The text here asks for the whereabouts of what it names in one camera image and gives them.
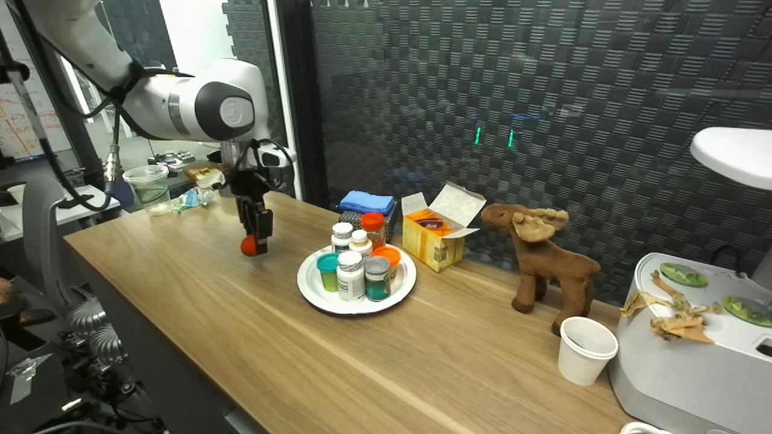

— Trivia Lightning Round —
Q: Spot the white bowl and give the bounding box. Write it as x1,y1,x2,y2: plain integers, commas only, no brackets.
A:
614,416,675,434

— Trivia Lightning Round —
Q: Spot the small orange lid tub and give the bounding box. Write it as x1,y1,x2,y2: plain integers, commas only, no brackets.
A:
372,243,402,280

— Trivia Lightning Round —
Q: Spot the cable with silver connector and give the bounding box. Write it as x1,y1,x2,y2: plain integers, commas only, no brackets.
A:
0,0,195,215

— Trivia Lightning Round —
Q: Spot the white paper cup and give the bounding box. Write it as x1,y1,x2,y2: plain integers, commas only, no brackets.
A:
554,312,619,387

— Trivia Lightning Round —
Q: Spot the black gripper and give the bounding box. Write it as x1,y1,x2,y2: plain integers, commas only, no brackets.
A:
228,163,277,243

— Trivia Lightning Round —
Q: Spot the white paper plate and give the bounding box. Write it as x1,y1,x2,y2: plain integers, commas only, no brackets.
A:
293,243,420,318

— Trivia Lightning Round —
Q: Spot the white lamp head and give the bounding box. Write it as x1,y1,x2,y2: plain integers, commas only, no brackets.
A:
687,123,772,189

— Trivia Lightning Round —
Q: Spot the red toy strawberry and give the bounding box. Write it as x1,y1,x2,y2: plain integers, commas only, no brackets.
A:
238,232,269,261

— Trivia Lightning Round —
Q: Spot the white bin appliance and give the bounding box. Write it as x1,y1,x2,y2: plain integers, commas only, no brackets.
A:
607,249,772,434

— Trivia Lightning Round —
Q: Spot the white pill bottle white cap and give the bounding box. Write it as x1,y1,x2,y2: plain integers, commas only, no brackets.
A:
330,220,356,252

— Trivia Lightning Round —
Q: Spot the clear plastic tub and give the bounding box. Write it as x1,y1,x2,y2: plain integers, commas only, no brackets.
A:
120,161,172,205

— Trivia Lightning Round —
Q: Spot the spice bottle with red cap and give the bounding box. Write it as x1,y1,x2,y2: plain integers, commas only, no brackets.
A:
360,210,389,249

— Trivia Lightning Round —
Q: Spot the open yellow cardboard box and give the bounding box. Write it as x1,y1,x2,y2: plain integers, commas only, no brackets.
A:
398,181,490,273

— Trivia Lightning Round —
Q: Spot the green tub with teal lid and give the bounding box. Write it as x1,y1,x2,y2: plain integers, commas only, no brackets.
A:
313,251,343,294

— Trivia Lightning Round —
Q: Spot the black metal pole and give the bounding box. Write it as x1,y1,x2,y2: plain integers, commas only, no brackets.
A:
0,32,107,189

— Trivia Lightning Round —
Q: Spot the blue folded cloth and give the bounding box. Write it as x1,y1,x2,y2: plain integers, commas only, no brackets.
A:
336,187,398,217

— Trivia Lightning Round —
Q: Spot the brown moose plush toy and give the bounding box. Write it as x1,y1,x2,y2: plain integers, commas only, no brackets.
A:
478,199,602,335

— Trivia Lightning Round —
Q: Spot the white bottle with tan cap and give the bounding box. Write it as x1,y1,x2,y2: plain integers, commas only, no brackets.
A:
349,226,374,261

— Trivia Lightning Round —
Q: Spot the dried leaf pile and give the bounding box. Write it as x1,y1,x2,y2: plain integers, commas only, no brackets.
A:
618,273,716,345

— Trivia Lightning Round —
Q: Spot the clear plastic bottle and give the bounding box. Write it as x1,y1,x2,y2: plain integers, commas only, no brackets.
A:
146,182,221,217

